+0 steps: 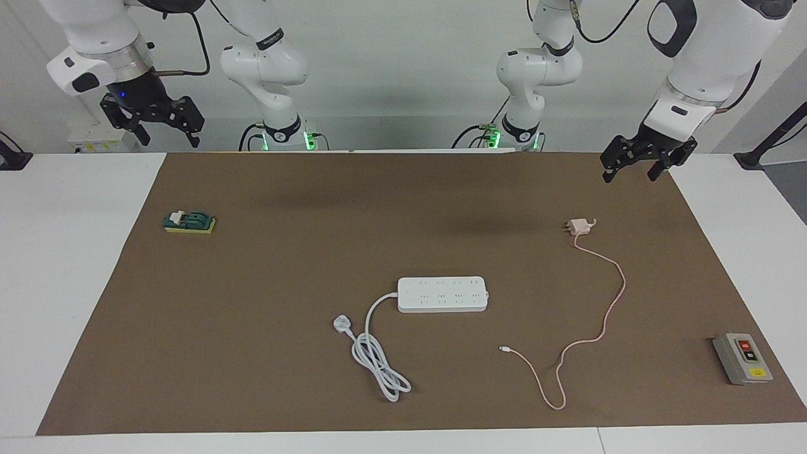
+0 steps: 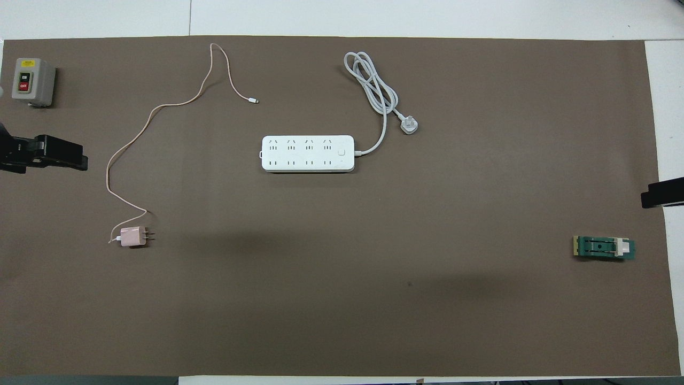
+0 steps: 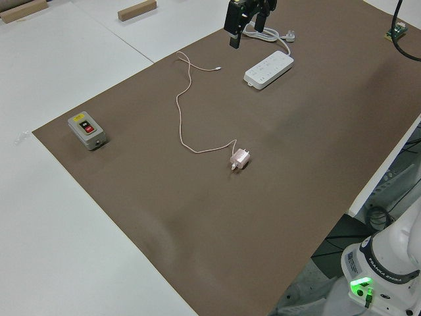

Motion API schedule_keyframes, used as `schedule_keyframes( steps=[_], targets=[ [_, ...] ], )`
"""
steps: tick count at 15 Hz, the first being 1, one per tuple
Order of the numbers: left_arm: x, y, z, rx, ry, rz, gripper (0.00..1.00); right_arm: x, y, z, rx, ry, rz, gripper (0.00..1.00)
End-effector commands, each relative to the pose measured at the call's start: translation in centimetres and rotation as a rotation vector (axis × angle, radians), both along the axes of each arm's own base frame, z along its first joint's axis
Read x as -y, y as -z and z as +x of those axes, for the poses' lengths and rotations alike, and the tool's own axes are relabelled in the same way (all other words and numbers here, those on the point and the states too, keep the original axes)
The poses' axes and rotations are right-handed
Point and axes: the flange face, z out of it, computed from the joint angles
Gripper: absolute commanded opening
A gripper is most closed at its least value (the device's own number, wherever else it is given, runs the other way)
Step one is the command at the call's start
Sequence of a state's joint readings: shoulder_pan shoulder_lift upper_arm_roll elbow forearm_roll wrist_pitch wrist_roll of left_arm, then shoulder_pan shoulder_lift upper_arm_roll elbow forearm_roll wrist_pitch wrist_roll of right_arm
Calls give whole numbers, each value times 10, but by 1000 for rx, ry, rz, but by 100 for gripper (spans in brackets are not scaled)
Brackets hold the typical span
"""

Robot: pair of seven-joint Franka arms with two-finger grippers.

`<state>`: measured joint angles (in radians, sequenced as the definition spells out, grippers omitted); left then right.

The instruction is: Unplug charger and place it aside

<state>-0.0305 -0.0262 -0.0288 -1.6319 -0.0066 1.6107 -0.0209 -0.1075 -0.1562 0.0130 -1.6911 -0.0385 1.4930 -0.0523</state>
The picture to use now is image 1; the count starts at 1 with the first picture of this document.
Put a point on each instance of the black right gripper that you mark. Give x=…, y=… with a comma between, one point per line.
x=151, y=104

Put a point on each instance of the black stand with pole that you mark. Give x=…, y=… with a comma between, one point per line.
x=772, y=137

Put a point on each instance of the brown table mat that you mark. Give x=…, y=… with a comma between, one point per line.
x=252, y=353

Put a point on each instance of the green knife switch yellow base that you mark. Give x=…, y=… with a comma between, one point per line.
x=192, y=221

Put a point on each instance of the pink charger plug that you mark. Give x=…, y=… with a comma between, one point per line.
x=578, y=227

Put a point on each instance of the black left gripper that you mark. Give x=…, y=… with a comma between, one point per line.
x=649, y=148

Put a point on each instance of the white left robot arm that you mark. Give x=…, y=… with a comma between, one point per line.
x=706, y=57

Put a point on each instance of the white power strip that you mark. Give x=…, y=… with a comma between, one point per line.
x=444, y=295

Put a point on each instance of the white box with yellow labels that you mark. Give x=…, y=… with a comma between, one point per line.
x=94, y=146

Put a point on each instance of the grey push-button control box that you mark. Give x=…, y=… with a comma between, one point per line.
x=737, y=362

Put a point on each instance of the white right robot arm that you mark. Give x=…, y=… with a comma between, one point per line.
x=265, y=63

